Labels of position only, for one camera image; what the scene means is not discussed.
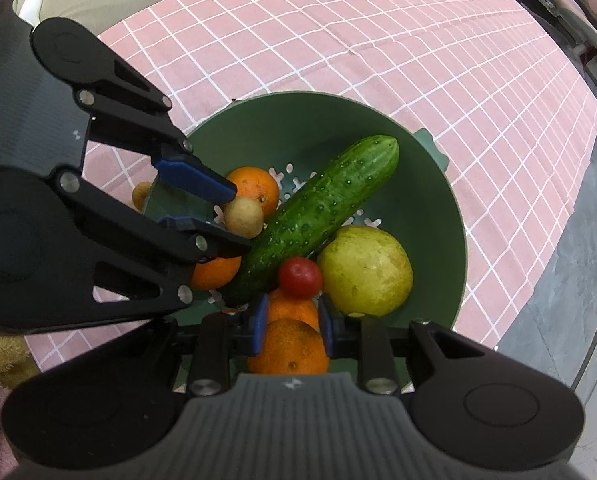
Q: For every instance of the green plastic colander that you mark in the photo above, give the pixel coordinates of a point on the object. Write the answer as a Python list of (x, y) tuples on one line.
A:
[(418, 195)]

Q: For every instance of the brown longan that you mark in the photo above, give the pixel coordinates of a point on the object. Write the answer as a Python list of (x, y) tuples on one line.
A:
[(141, 196), (243, 217)]

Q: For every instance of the pink checked tablecloth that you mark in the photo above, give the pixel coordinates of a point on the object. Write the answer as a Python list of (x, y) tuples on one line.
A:
[(378, 50)]

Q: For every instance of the orange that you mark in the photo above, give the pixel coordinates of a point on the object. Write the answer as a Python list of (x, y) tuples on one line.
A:
[(286, 352), (256, 187), (213, 271), (291, 310)]

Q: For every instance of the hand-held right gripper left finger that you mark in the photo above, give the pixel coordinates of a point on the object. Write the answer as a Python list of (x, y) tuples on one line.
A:
[(258, 325)]

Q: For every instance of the yellow fuzzy cloth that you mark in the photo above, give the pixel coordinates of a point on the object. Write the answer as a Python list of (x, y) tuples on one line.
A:
[(3, 357)]

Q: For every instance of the yellow-green pear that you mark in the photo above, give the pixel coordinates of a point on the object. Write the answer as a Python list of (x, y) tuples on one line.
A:
[(366, 270)]

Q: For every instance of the green cucumber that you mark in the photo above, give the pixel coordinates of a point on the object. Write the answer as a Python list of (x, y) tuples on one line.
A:
[(318, 215)]

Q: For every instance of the red cherry tomato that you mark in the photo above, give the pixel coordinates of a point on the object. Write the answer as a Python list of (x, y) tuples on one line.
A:
[(301, 277)]

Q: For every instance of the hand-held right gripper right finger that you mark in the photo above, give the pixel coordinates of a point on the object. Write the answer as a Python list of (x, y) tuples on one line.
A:
[(326, 327)]

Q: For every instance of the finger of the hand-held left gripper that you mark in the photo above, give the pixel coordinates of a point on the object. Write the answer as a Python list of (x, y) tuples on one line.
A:
[(198, 180), (208, 237)]

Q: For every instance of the pink office chair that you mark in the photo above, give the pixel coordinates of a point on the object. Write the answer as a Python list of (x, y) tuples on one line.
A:
[(586, 7)]

